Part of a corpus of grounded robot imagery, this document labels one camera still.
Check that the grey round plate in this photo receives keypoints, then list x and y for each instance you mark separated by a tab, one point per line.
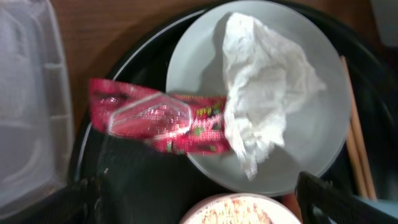
315	134

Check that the wooden chopstick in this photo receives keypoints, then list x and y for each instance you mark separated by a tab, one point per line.
356	164
358	136

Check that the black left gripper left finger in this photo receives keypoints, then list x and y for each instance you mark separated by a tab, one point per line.
73	204

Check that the wooden chopstick right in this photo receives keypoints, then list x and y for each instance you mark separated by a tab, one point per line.
358	136

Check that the red snack wrapper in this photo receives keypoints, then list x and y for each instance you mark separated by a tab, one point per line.
179	124

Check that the white bowl with food scraps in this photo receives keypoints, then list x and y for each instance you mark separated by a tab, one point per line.
239	208

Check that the wooden chopstick left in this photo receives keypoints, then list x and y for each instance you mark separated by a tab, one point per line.
356	164

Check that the white paper napkin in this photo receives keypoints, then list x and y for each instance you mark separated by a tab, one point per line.
267	76

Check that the clear plastic waste bin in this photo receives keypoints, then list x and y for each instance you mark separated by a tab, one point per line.
36	109

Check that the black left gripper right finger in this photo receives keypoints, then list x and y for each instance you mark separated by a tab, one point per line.
319	202

